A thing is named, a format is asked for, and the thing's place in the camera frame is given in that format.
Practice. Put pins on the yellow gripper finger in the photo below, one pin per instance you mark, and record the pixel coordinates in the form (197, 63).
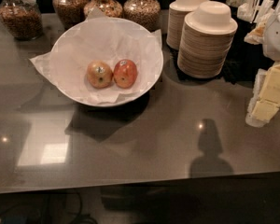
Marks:
(265, 102)

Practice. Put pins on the yellowish red apple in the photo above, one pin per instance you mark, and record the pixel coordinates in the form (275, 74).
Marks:
(99, 74)

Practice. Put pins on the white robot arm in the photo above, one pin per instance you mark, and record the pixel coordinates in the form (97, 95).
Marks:
(271, 36)

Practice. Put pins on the white bowl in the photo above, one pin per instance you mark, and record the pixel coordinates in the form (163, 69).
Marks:
(121, 31)

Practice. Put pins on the black mat under bowls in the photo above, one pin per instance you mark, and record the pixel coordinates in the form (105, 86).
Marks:
(241, 66)

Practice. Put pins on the front stack of paper bowls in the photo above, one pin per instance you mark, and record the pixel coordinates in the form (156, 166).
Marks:
(206, 39)

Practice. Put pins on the stack of paper bowls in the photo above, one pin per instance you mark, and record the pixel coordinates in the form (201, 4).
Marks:
(177, 12)
(206, 39)

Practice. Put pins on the white plastic cutlery bundle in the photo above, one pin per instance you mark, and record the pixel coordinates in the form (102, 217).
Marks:
(251, 10)

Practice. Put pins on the rear stack of paper bowls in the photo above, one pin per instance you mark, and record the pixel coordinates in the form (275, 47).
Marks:
(177, 12)

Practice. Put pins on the right glass cereal jar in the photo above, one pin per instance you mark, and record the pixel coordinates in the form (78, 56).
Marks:
(143, 12)

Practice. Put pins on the glass cereal jar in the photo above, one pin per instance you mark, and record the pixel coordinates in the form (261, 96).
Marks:
(143, 12)
(110, 8)
(70, 12)
(22, 18)

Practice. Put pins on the white paper liner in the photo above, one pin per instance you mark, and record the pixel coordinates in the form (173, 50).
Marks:
(84, 50)

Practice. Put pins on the left glass cereal jar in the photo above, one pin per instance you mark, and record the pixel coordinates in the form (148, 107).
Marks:
(22, 18)

